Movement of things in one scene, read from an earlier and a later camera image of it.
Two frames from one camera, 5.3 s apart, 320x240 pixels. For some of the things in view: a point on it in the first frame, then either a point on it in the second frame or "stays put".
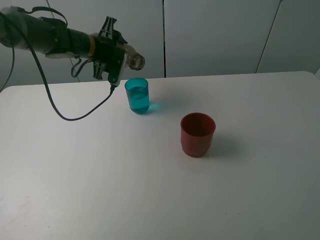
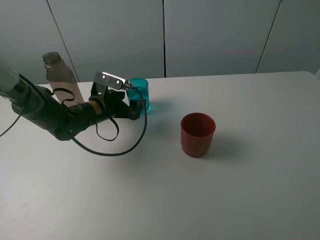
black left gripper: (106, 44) → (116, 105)
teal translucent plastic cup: (138, 93) stays put
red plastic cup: (197, 130) stays put
